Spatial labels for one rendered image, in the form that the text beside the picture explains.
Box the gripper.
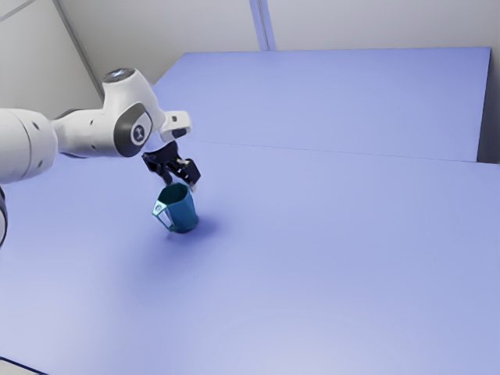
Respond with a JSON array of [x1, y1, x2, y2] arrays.
[[141, 141, 203, 192]]

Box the teal faceted mug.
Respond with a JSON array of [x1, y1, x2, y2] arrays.
[[151, 182, 200, 235]]

